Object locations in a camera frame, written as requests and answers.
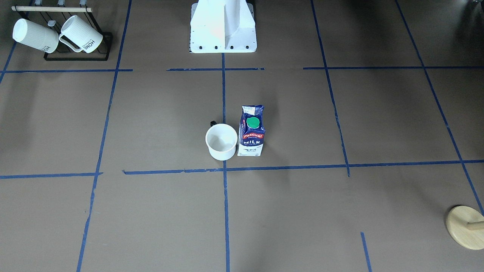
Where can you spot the round wooden stand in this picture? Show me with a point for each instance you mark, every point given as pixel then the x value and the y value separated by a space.
pixel 466 226

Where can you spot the white smiley face mug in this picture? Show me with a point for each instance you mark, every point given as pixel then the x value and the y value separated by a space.
pixel 221 140

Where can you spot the white HOME mug with handle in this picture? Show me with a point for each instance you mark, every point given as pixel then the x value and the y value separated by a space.
pixel 79 35

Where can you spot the black wire mug rack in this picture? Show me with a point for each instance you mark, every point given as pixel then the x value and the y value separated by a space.
pixel 55 16

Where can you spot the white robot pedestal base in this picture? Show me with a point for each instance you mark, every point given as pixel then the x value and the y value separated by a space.
pixel 223 26

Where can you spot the blue Pascual milk carton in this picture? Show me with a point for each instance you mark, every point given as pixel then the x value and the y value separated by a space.
pixel 251 131

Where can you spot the white ribbed mug outer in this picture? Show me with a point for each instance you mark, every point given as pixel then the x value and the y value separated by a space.
pixel 35 36

